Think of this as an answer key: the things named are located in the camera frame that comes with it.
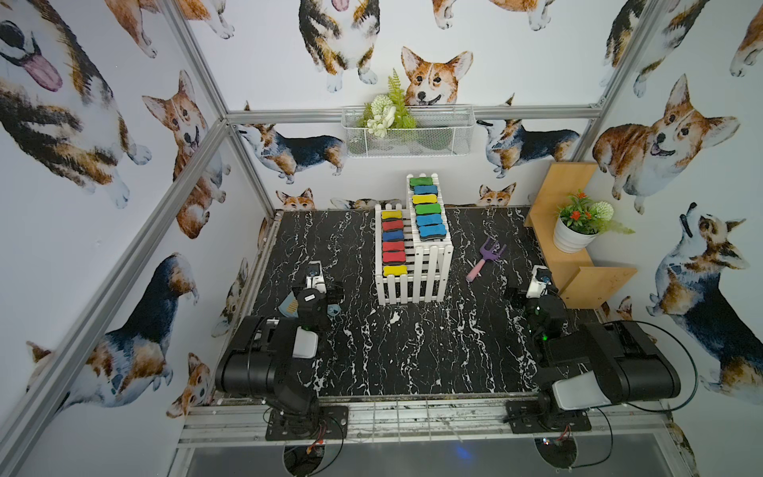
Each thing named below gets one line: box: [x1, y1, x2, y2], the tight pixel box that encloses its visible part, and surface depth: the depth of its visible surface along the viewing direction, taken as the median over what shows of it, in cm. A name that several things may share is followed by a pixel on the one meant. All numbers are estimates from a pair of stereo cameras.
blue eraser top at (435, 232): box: [418, 223, 448, 242], surface depth 78 cm
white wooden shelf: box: [374, 172, 455, 306], surface depth 87 cm
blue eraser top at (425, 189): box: [413, 184, 439, 194], surface depth 90 cm
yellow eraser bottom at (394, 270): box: [382, 265, 409, 278], surface depth 88 cm
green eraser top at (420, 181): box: [409, 176, 434, 190], surface depth 92 cm
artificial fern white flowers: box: [357, 67, 417, 140], surface depth 82 cm
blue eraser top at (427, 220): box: [416, 213, 444, 226], surface depth 82 cm
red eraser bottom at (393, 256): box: [382, 251, 407, 263], surface depth 92 cm
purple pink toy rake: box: [465, 236, 507, 284], surface depth 109 cm
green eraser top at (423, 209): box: [415, 203, 443, 215], surface depth 83 cm
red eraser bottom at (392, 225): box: [382, 219, 404, 231], surface depth 100 cm
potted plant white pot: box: [553, 189, 635, 254], surface depth 92 cm
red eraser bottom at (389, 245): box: [382, 241, 405, 252], surface depth 94 cm
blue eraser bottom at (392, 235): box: [382, 230, 405, 240], surface depth 97 cm
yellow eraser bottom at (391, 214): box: [380, 209, 403, 219], surface depth 102 cm
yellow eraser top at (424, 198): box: [412, 193, 438, 204], surface depth 87 cm
